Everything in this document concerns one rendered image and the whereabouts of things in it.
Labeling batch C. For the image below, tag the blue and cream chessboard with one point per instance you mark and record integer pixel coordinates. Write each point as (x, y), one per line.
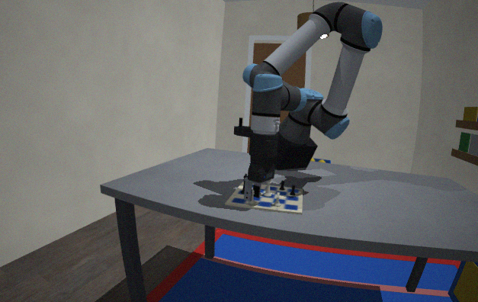
(291, 204)

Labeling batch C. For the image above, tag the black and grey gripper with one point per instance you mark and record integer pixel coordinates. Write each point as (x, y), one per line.
(262, 150)

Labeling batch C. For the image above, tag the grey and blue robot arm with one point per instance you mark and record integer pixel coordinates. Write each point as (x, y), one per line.
(361, 31)

